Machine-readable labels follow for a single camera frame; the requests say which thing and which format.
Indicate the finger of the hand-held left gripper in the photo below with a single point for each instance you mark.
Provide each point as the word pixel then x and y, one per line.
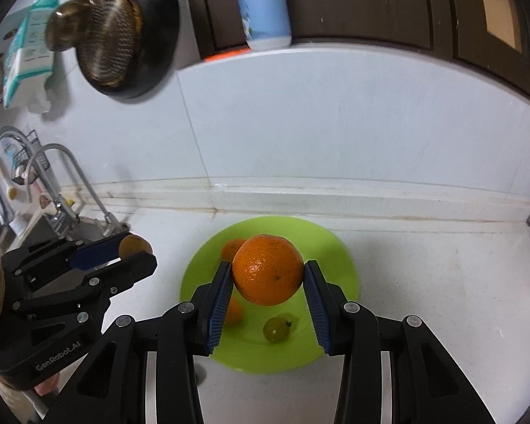
pixel 123 271
pixel 95 254

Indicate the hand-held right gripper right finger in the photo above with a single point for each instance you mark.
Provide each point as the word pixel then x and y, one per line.
pixel 318 313

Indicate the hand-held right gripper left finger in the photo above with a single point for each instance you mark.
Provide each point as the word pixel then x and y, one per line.
pixel 216 309

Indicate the small orange mandarin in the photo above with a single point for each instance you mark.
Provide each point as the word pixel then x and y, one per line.
pixel 232 249
pixel 235 311

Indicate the brown round fruit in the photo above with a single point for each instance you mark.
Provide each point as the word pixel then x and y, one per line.
pixel 134 246

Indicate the yellow-green round fruit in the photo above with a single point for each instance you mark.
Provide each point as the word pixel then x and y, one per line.
pixel 277 329

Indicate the green plate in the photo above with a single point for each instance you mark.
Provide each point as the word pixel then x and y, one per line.
pixel 331 265

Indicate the large orange mandarin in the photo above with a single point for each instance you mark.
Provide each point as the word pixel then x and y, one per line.
pixel 267 269

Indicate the person's left hand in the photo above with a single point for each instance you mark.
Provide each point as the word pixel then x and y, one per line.
pixel 47 385

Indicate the stainless steel sink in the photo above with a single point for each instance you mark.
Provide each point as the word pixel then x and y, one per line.
pixel 88 227

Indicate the thin gooseneck faucet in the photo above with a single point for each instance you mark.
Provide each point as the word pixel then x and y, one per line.
pixel 77 168

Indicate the large chrome faucet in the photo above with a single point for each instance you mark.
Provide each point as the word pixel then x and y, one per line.
pixel 2 134

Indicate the white plastic bags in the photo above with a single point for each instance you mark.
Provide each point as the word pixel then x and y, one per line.
pixel 42 99

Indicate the brass strainer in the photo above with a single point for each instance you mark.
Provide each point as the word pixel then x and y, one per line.
pixel 110 39

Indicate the teal and white box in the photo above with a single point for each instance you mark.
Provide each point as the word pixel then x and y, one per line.
pixel 28 48

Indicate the copper saucepan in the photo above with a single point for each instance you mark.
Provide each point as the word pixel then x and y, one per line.
pixel 68 24

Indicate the black frying pan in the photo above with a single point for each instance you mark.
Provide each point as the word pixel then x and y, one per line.
pixel 159 31

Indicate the blue pump soap bottle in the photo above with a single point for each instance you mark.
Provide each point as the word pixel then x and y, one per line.
pixel 263 4

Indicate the dark brown window frame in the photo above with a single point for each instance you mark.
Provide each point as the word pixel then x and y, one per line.
pixel 424 9

